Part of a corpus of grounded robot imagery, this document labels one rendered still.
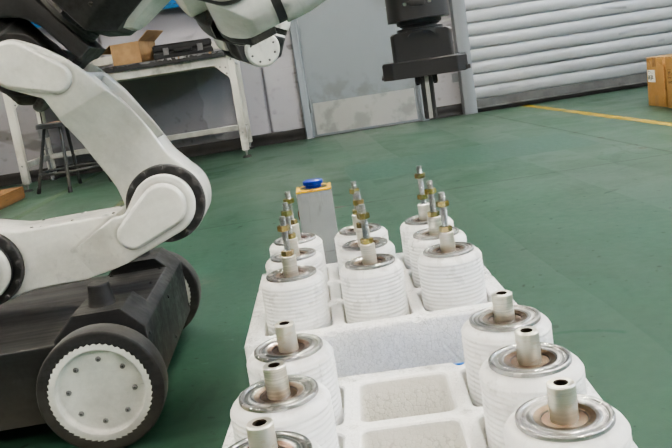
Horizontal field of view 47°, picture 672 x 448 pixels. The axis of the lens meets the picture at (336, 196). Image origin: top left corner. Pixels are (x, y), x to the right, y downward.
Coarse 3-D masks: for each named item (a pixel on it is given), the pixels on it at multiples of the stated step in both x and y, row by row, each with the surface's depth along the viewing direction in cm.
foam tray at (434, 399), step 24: (360, 384) 90; (384, 384) 90; (408, 384) 90; (432, 384) 90; (456, 384) 86; (360, 408) 85; (384, 408) 91; (408, 408) 91; (432, 408) 91; (456, 408) 80; (480, 408) 80; (360, 432) 78; (384, 432) 79; (408, 432) 79; (432, 432) 79; (456, 432) 78; (480, 432) 75
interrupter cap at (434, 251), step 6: (432, 246) 118; (438, 246) 118; (456, 246) 117; (462, 246) 116; (468, 246) 115; (426, 252) 115; (432, 252) 115; (438, 252) 115; (450, 252) 114; (456, 252) 113; (462, 252) 112; (468, 252) 113
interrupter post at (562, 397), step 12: (552, 384) 60; (564, 384) 60; (552, 396) 59; (564, 396) 59; (576, 396) 60; (552, 408) 60; (564, 408) 59; (576, 408) 59; (552, 420) 60; (564, 420) 59; (576, 420) 60
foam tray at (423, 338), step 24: (336, 264) 146; (336, 288) 130; (408, 288) 124; (264, 312) 123; (336, 312) 117; (432, 312) 111; (456, 312) 109; (264, 336) 112; (336, 336) 109; (360, 336) 109; (384, 336) 109; (408, 336) 109; (432, 336) 109; (456, 336) 110; (336, 360) 110; (360, 360) 110; (384, 360) 110; (408, 360) 110; (432, 360) 110; (456, 360) 110
